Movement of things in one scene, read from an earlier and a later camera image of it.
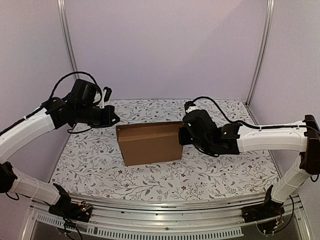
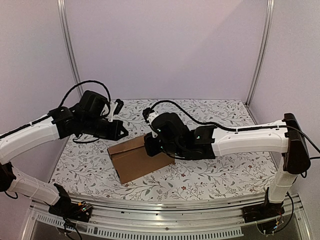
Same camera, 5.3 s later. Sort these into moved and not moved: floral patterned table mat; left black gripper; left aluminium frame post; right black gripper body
Moved: right black gripper body; left black gripper
Not moved: floral patterned table mat; left aluminium frame post
